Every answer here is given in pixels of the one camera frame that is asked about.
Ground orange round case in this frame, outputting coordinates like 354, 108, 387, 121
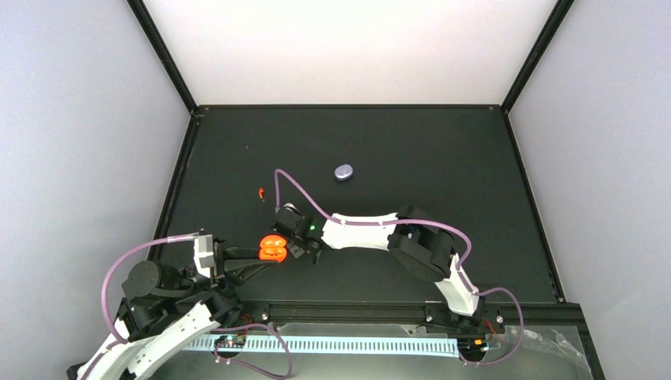
258, 234, 288, 262

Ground lavender earbud charging case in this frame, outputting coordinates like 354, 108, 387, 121
334, 164, 354, 181

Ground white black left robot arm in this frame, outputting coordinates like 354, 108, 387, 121
66, 234, 288, 379

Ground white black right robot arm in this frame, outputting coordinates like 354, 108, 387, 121
259, 203, 483, 333

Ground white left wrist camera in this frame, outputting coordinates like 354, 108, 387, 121
193, 234, 216, 278

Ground light blue slotted cable duct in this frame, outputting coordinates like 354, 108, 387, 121
184, 335, 459, 358

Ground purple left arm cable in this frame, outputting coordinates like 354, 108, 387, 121
78, 230, 294, 380

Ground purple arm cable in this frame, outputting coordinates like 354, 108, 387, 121
78, 230, 294, 380
273, 169, 525, 367

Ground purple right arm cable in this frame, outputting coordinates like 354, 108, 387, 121
273, 169, 525, 367

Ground black enclosure frame post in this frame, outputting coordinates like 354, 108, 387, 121
127, 0, 198, 115

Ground black front frame rail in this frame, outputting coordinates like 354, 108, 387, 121
112, 298, 586, 329

